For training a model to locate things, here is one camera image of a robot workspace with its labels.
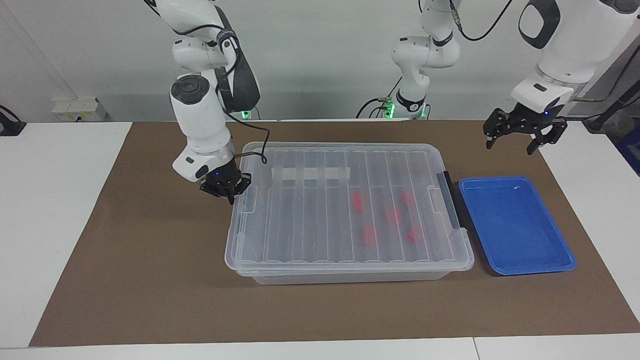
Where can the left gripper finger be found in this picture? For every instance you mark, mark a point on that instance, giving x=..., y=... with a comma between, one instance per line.
x=552, y=135
x=500, y=125

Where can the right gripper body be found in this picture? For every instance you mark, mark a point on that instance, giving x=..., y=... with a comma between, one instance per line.
x=220, y=177

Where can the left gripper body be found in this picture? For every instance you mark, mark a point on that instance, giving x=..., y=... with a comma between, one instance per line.
x=533, y=120

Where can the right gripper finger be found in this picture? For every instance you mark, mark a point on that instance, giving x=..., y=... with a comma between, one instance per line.
x=210, y=190
x=239, y=187

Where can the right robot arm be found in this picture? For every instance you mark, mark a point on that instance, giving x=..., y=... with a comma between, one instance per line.
x=200, y=115

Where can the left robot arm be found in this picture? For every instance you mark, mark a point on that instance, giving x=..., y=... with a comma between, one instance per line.
x=565, y=55

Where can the dark grey box latch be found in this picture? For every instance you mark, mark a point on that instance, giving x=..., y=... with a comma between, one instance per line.
x=449, y=200

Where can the red block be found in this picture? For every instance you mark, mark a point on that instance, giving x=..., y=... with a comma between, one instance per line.
x=393, y=216
x=357, y=202
x=370, y=235
x=407, y=198

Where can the clear plastic storage box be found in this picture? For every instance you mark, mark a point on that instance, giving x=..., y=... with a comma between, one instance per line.
x=350, y=278

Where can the black stand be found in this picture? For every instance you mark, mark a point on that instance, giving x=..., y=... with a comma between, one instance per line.
x=10, y=125
x=607, y=112

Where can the blue plastic tray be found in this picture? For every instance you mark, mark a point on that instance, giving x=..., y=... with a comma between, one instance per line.
x=515, y=225

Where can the white wall socket box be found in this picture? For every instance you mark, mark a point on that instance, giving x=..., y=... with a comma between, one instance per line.
x=80, y=110

